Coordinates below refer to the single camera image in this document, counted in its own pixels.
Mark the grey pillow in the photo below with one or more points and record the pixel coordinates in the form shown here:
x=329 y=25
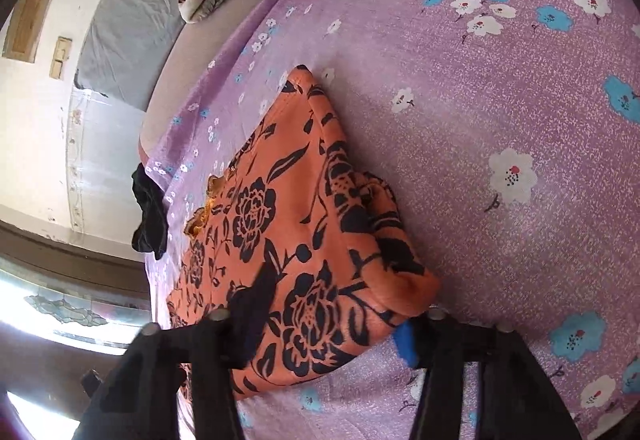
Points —
x=125 y=45

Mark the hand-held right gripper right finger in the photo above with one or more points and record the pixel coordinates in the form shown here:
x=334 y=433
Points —
x=407 y=345

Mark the purple floral bed sheet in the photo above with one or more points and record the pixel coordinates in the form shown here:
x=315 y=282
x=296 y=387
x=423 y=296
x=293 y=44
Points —
x=475 y=95

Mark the stained glass window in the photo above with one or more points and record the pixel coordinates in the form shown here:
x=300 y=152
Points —
x=65 y=310

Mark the grey-brown mattress cover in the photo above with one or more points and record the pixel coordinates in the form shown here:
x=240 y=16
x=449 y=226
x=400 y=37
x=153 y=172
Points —
x=200 y=55

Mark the small wooden wall panel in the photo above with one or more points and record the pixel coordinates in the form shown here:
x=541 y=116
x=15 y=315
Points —
x=61 y=57

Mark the black cloth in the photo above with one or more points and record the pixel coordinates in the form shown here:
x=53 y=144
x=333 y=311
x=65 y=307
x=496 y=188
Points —
x=150 y=220

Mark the wooden window frame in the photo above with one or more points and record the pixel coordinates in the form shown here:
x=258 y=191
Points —
x=75 y=255

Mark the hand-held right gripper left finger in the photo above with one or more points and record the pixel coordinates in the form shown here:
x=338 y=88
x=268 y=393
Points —
x=245 y=330

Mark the orange black floral blouse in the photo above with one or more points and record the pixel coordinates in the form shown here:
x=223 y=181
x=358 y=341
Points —
x=300 y=220

